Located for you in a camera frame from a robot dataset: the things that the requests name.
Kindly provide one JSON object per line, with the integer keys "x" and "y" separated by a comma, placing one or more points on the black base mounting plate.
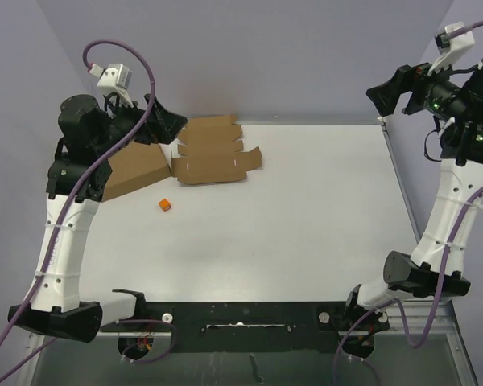
{"x": 239, "y": 327}

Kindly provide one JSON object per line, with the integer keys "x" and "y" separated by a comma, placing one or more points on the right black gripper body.
{"x": 434, "y": 93}

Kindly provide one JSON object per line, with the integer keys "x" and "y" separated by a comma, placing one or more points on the closed brown cardboard box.
{"x": 134, "y": 167}

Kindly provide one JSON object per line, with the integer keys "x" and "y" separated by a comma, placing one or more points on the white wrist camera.
{"x": 114, "y": 79}
{"x": 452, "y": 43}

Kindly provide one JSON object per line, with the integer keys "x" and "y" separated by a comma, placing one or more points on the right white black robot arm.
{"x": 435, "y": 267}

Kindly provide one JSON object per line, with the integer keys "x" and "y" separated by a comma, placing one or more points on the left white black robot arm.
{"x": 75, "y": 188}

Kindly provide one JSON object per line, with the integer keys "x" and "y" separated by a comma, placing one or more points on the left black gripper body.
{"x": 126, "y": 121}

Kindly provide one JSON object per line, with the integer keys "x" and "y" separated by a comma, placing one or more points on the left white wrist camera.
{"x": 114, "y": 79}

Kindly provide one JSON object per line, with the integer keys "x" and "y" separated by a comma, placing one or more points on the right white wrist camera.
{"x": 452, "y": 43}

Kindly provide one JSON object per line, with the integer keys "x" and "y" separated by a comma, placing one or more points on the small orange cube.
{"x": 164, "y": 205}

